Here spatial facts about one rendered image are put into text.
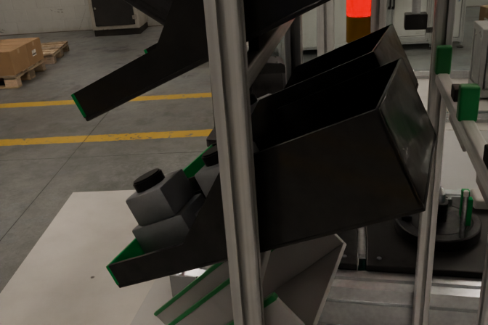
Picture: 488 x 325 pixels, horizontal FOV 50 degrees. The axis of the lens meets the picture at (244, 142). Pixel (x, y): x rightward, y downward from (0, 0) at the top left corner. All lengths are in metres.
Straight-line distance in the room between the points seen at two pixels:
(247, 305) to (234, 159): 0.12
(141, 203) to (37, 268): 0.71
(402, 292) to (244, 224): 0.52
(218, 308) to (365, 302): 0.30
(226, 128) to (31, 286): 0.85
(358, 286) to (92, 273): 0.54
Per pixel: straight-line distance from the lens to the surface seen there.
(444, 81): 0.60
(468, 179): 1.41
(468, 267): 0.90
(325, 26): 1.93
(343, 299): 0.86
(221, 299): 0.62
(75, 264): 1.16
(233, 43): 0.31
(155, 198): 0.48
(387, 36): 0.55
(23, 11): 9.90
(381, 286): 0.85
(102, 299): 1.04
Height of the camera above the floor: 1.48
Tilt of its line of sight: 23 degrees down
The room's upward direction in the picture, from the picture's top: 4 degrees counter-clockwise
